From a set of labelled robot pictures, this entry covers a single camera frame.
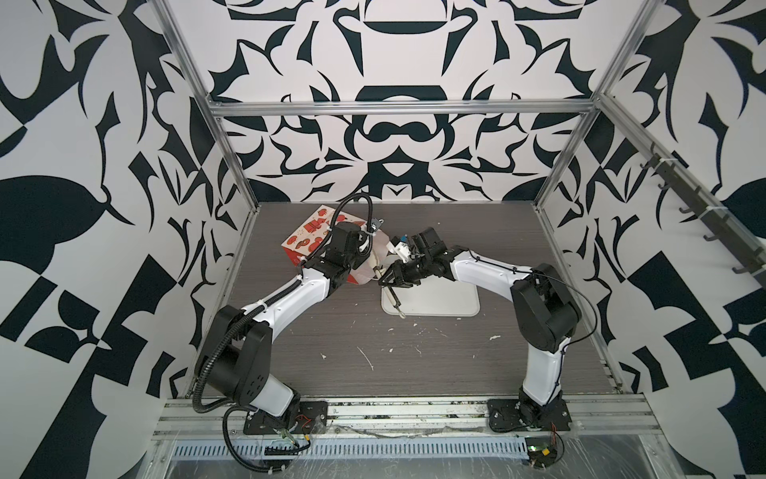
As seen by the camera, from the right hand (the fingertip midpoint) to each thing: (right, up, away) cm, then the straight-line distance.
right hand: (383, 280), depth 86 cm
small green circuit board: (+37, -38, -15) cm, 55 cm away
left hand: (-9, +14, 0) cm, 17 cm away
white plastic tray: (+15, -6, +5) cm, 17 cm away
